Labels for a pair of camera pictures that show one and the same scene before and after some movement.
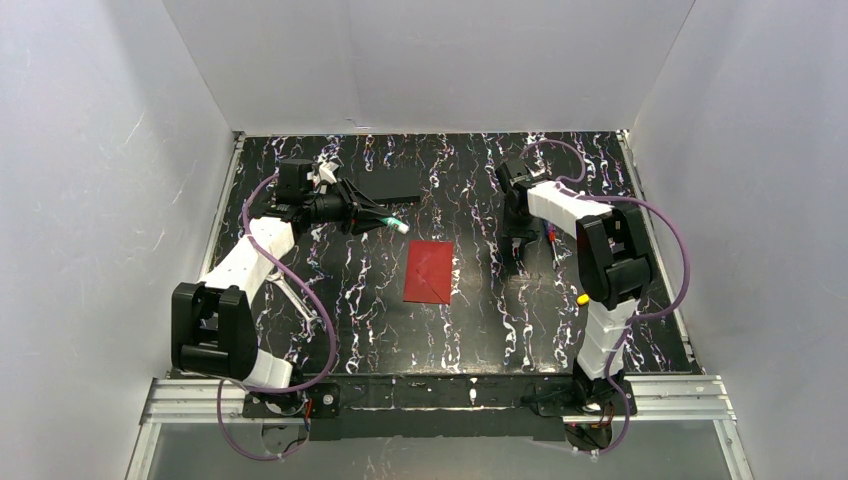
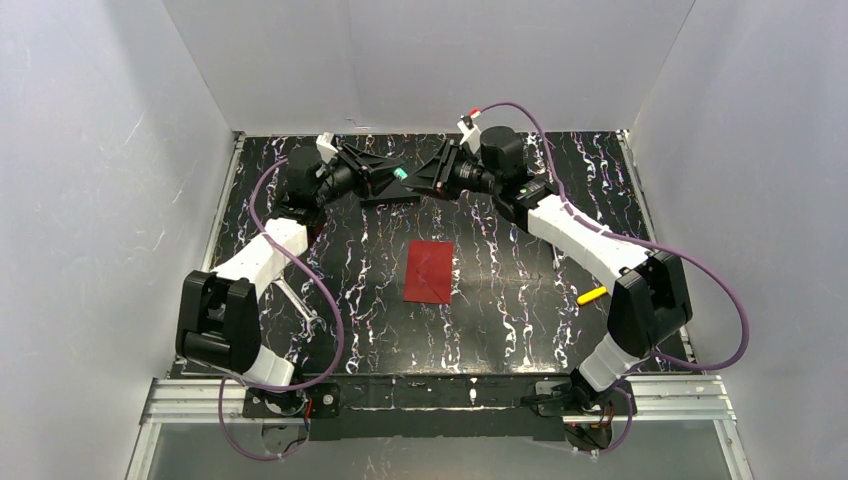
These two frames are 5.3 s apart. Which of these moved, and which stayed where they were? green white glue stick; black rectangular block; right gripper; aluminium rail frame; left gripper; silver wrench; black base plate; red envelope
Moved: right gripper; left gripper; green white glue stick
Stayed: silver wrench; aluminium rail frame; red envelope; black rectangular block; black base plate
